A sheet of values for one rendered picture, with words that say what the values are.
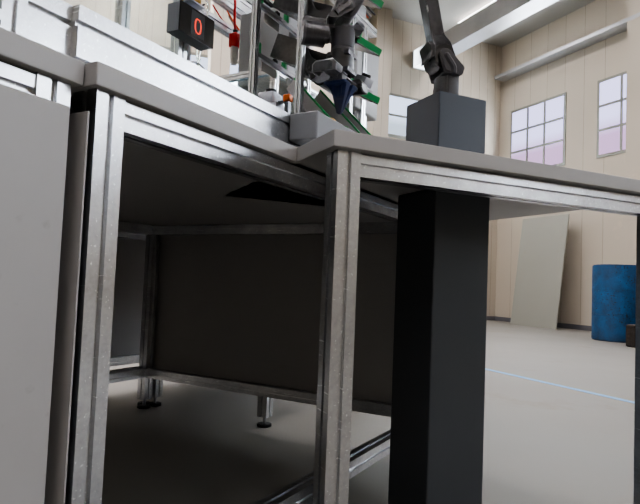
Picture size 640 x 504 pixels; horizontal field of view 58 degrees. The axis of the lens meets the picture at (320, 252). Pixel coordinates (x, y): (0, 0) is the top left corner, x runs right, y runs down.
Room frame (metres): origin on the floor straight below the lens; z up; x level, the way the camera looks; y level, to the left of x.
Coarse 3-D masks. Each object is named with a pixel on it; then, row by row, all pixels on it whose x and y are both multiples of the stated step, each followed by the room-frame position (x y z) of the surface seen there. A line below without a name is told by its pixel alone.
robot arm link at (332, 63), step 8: (336, 48) 1.33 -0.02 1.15; (344, 48) 1.32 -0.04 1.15; (352, 48) 1.33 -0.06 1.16; (336, 56) 1.32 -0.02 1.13; (344, 56) 1.32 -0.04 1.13; (352, 56) 1.33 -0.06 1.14; (312, 64) 1.29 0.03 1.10; (320, 64) 1.27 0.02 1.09; (328, 64) 1.26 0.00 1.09; (336, 64) 1.26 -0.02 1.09; (344, 64) 1.32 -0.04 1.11; (352, 64) 1.34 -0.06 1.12; (312, 72) 1.29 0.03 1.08; (320, 72) 1.31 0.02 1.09; (328, 72) 1.29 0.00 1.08; (336, 72) 1.32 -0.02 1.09; (352, 72) 1.34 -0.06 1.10; (352, 80) 1.40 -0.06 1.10; (360, 80) 1.38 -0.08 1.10; (360, 88) 1.42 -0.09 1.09
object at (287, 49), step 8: (280, 40) 1.74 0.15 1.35; (288, 40) 1.72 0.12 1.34; (296, 40) 1.70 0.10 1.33; (280, 48) 1.74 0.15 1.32; (288, 48) 1.72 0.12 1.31; (272, 56) 1.76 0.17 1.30; (280, 56) 1.74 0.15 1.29; (288, 56) 1.72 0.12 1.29; (312, 56) 1.83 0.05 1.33; (320, 56) 1.80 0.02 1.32; (288, 64) 1.80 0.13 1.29
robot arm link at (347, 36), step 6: (330, 24) 1.33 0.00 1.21; (342, 24) 1.34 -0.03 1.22; (348, 24) 1.33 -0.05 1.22; (354, 24) 1.34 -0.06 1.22; (330, 30) 1.32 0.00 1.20; (336, 30) 1.33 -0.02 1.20; (342, 30) 1.32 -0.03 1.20; (348, 30) 1.32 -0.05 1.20; (354, 30) 1.34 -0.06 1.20; (360, 30) 1.34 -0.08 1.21; (336, 36) 1.33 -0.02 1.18; (342, 36) 1.32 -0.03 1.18; (348, 36) 1.32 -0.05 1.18; (354, 36) 1.34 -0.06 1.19; (336, 42) 1.33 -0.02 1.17; (342, 42) 1.32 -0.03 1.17; (348, 42) 1.32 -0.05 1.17; (354, 42) 1.34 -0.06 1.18
